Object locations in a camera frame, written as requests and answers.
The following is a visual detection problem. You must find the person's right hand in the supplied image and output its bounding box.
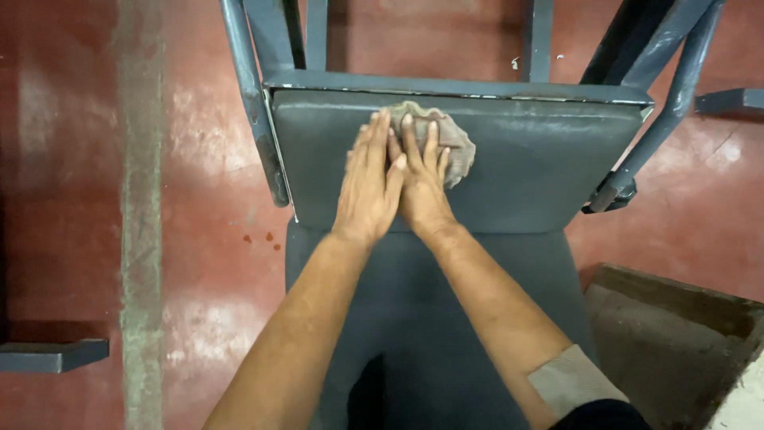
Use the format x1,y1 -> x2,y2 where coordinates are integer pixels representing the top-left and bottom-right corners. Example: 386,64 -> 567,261
387,113 -> 461,240

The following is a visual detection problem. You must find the person's left hand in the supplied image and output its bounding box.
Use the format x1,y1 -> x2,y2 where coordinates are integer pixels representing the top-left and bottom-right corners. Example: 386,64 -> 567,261
331,109 -> 408,246

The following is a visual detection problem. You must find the beige grey cleaning cloth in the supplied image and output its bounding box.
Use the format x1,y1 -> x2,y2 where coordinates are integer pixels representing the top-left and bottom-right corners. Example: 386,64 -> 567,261
382,100 -> 477,191

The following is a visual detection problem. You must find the grey metal padded chair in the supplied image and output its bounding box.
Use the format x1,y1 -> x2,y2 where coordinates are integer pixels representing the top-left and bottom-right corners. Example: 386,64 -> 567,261
220,0 -> 727,430

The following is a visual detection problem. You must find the grey cuffed black sleeve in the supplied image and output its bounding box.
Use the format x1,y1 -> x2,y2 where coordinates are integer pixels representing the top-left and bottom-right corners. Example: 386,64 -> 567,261
528,344 -> 653,430

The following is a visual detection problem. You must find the brown concrete block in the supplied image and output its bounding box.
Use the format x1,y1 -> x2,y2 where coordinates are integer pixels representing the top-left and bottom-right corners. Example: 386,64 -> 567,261
584,263 -> 764,430

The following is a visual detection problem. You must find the grey metal furniture foot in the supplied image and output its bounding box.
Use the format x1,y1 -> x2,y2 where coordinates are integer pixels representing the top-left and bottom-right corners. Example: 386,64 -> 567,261
0,338 -> 111,375
695,88 -> 764,116

